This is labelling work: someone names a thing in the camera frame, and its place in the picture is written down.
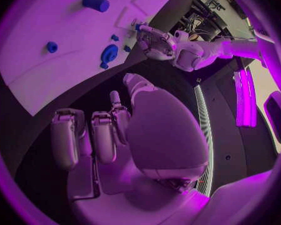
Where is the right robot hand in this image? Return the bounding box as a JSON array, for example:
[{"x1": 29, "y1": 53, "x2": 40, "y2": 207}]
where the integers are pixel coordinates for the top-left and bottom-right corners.
[{"x1": 49, "y1": 72, "x2": 212, "y2": 225}]

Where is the blue cylinder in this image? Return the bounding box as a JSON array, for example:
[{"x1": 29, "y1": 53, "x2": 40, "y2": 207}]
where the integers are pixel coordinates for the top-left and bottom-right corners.
[{"x1": 81, "y1": 0, "x2": 111, "y2": 13}]

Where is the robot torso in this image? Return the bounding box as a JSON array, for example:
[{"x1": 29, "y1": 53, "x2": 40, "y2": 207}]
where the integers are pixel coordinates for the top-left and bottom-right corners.
[{"x1": 190, "y1": 57, "x2": 281, "y2": 199}]

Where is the glowing light bar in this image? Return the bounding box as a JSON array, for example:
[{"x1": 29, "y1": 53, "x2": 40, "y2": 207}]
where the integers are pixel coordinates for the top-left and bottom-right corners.
[{"x1": 233, "y1": 68, "x2": 258, "y2": 128}]

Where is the white task board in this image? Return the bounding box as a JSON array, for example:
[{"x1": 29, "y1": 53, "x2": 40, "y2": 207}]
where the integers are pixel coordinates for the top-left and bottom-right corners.
[{"x1": 0, "y1": 0, "x2": 180, "y2": 117}]

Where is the blue gear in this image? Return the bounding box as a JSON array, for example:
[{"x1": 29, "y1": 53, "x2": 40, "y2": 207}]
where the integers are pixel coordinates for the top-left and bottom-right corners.
[{"x1": 100, "y1": 43, "x2": 120, "y2": 63}]

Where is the blue round peg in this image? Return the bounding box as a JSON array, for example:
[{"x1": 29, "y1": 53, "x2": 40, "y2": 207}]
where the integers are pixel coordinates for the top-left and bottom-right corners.
[{"x1": 45, "y1": 41, "x2": 59, "y2": 54}]

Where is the cluttered equipment rack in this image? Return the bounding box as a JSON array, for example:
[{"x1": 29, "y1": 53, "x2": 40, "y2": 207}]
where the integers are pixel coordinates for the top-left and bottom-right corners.
[{"x1": 169, "y1": 0, "x2": 252, "y2": 42}]

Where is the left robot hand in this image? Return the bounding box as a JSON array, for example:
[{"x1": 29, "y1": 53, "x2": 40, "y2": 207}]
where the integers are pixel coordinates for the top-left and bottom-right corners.
[{"x1": 135, "y1": 24, "x2": 177, "y2": 61}]

